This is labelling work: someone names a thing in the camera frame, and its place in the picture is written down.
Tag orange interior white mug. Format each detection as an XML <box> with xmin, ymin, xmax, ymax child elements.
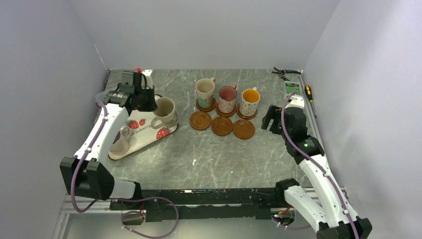
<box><xmin>239</xmin><ymin>87</ymin><xmax>261</xmax><ymax>116</ymax></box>

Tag dark brown wooden coaster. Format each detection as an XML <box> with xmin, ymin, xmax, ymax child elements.
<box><xmin>233</xmin><ymin>119</ymin><xmax>255</xmax><ymax>139</ymax></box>

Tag cream patterned mug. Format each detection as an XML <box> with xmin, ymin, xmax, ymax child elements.
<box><xmin>195</xmin><ymin>77</ymin><xmax>215</xmax><ymax>108</ymax></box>

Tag pink mug purple interior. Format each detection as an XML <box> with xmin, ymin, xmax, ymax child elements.
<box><xmin>109</xmin><ymin>125</ymin><xmax>131</xmax><ymax>155</ymax></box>

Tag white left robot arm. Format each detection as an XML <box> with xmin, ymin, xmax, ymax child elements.
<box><xmin>60</xmin><ymin>70</ymin><xmax>157</xmax><ymax>209</ymax></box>

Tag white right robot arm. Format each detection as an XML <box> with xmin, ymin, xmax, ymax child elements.
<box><xmin>261</xmin><ymin>105</ymin><xmax>372</xmax><ymax>239</ymax></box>

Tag white green electronic device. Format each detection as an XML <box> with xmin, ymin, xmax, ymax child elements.
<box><xmin>284</xmin><ymin>81</ymin><xmax>302</xmax><ymax>97</ymax></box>

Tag yellow black screwdriver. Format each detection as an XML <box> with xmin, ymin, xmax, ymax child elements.
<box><xmin>305</xmin><ymin>85</ymin><xmax>317</xmax><ymax>118</ymax></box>

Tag white strawberry serving tray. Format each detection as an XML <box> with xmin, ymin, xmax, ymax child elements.
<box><xmin>108</xmin><ymin>95</ymin><xmax>178</xmax><ymax>160</ymax></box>

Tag clear plastic screw box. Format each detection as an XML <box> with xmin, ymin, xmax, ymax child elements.
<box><xmin>95</xmin><ymin>92</ymin><xmax>107</xmax><ymax>104</ymax></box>

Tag black pliers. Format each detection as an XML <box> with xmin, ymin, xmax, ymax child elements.
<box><xmin>271</xmin><ymin>67</ymin><xmax>302</xmax><ymax>81</ymax></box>

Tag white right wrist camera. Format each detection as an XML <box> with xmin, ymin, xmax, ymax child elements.
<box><xmin>286</xmin><ymin>95</ymin><xmax>305</xmax><ymax>109</ymax></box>

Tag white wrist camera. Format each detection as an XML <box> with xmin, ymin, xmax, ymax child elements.
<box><xmin>134</xmin><ymin>67</ymin><xmax>154</xmax><ymax>88</ymax></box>
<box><xmin>286</xmin><ymin>95</ymin><xmax>305</xmax><ymax>109</ymax></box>

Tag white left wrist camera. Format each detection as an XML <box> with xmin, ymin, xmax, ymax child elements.
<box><xmin>134</xmin><ymin>67</ymin><xmax>154</xmax><ymax>88</ymax></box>

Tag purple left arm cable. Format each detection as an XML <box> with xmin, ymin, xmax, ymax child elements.
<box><xmin>70</xmin><ymin>100</ymin><xmax>180</xmax><ymax>239</ymax></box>

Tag black base frame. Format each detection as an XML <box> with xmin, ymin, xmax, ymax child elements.
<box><xmin>109</xmin><ymin>187</ymin><xmax>288</xmax><ymax>222</ymax></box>

